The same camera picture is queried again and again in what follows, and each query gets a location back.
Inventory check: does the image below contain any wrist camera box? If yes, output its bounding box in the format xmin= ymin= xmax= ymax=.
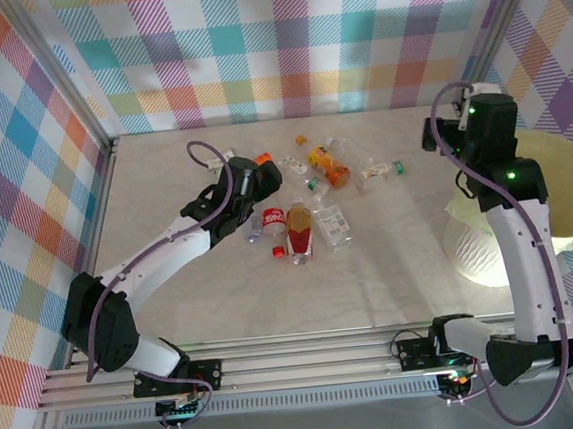
xmin=204 ymin=148 xmax=237 ymax=171
xmin=450 ymin=79 xmax=504 ymax=126

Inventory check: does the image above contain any orange juice plastic bottle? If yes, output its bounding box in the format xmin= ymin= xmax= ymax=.
xmin=307 ymin=142 xmax=353 ymax=191

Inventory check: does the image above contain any aluminium rail beam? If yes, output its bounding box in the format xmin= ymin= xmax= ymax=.
xmin=31 ymin=308 xmax=573 ymax=414

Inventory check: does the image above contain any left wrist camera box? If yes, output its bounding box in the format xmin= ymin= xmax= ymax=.
xmin=204 ymin=148 xmax=237 ymax=171

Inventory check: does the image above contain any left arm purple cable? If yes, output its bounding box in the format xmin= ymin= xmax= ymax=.
xmin=65 ymin=136 xmax=266 ymax=429

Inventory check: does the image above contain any wide clear bottle white label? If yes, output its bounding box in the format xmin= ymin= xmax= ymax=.
xmin=311 ymin=202 xmax=356 ymax=256

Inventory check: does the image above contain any aluminium corner post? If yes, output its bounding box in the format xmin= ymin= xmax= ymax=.
xmin=0 ymin=0 xmax=121 ymax=164
xmin=468 ymin=0 xmax=560 ymax=86

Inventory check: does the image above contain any slotted grey cable duct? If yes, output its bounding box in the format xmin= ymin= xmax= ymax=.
xmin=61 ymin=380 xmax=443 ymax=429

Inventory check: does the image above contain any small clear bottle green cap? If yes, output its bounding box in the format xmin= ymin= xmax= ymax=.
xmin=305 ymin=175 xmax=333 ymax=205

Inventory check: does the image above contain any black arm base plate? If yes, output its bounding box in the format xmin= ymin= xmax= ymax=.
xmin=130 ymin=356 xmax=227 ymax=400
xmin=393 ymin=324 xmax=491 ymax=374

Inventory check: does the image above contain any red cola label bottle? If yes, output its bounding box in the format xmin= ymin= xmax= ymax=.
xmin=259 ymin=206 xmax=288 ymax=239

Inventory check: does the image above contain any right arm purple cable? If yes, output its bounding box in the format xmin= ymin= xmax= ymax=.
xmin=418 ymin=73 xmax=573 ymax=429

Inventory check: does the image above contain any aluminium side rail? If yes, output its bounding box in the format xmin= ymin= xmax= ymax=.
xmin=43 ymin=136 xmax=140 ymax=370

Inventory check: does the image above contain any small controller circuit board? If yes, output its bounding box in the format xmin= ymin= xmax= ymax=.
xmin=436 ymin=369 xmax=479 ymax=406
xmin=153 ymin=395 xmax=207 ymax=429

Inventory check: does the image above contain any red gold label bottle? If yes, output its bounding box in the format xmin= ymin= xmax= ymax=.
xmin=282 ymin=195 xmax=318 ymax=268

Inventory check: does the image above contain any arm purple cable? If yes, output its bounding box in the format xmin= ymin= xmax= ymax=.
xmin=65 ymin=136 xmax=266 ymax=429
xmin=418 ymin=73 xmax=573 ymax=429

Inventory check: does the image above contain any labelled clear bottle green cap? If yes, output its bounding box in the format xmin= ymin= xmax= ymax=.
xmin=353 ymin=158 xmax=407 ymax=192

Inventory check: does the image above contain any clear bottle white cap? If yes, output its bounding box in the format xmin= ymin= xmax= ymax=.
xmin=326 ymin=133 xmax=377 ymax=172

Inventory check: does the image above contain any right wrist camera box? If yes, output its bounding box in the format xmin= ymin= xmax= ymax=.
xmin=450 ymin=79 xmax=504 ymax=126

